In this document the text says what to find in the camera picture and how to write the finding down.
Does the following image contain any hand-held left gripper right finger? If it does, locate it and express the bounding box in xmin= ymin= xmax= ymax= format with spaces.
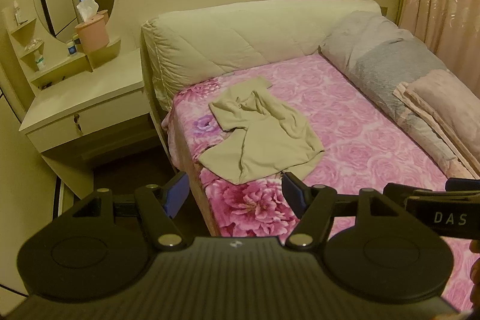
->
xmin=281 ymin=172 xmax=404 ymax=251

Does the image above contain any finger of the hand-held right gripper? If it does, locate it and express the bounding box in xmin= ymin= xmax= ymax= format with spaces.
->
xmin=382 ymin=183 xmax=446 ymax=209
xmin=445 ymin=178 xmax=480 ymax=193

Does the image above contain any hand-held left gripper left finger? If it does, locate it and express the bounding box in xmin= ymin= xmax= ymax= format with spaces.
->
xmin=71 ymin=171 xmax=194 ymax=251

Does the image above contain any beige t-shirt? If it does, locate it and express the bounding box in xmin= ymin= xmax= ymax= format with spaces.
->
xmin=197 ymin=76 xmax=326 ymax=186

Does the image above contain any tan bed base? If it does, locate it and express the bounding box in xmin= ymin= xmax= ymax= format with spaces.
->
xmin=188 ymin=174 xmax=222 ymax=236

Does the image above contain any pink folded blanket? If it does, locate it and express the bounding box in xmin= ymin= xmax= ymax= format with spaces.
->
xmin=393 ymin=69 xmax=480 ymax=180

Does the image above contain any pink floral bed sheet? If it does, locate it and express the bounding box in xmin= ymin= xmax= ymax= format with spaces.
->
xmin=161 ymin=52 xmax=480 ymax=313

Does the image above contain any cream dressing table drawer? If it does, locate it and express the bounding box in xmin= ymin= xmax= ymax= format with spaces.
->
xmin=26 ymin=100 xmax=152 ymax=156

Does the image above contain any grey quilt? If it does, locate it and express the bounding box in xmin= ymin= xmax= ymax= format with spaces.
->
xmin=319 ymin=10 xmax=469 ymax=174

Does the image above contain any cream dressing table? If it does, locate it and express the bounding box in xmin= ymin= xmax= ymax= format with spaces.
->
xmin=0 ymin=7 xmax=160 ymax=201

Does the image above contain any cream padded headboard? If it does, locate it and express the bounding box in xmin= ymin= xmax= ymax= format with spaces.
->
xmin=142 ymin=0 xmax=381 ymax=111

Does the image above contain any pink round tissue box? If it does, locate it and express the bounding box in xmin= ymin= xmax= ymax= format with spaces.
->
xmin=74 ymin=10 xmax=110 ymax=54

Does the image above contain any white tissue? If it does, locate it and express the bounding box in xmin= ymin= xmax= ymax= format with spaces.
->
xmin=76 ymin=0 xmax=99 ymax=22

